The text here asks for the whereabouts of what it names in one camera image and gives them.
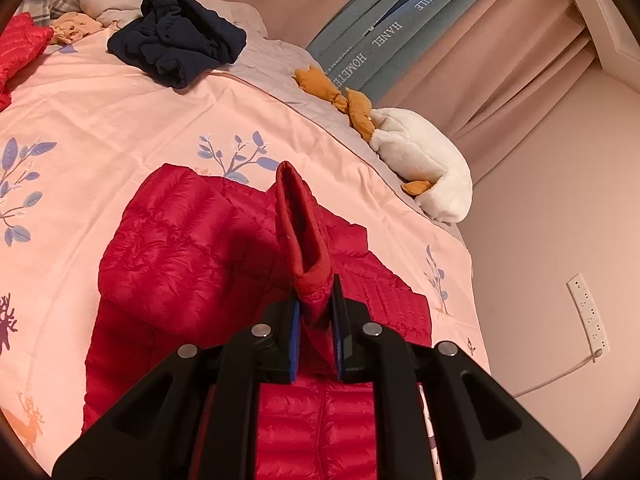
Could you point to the small beige plush toy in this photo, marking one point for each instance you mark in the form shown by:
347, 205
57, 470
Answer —
72, 27

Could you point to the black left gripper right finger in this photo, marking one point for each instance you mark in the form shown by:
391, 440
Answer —
437, 413

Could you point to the pink deer print duvet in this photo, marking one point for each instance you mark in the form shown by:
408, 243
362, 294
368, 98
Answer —
81, 134

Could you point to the white power strip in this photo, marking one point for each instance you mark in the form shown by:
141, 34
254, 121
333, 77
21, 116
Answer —
589, 316

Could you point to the dark navy crumpled garment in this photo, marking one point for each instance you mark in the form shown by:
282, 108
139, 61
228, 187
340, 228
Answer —
175, 41

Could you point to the red down puffer jacket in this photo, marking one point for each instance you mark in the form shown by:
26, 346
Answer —
196, 259

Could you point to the white goose plush toy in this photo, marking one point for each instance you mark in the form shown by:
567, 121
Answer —
433, 171

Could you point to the light grey crumpled blanket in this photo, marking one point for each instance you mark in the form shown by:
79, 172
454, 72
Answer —
124, 12

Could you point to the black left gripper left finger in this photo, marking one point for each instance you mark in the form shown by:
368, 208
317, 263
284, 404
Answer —
195, 415

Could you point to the pink curtain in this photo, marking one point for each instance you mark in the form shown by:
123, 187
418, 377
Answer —
487, 81

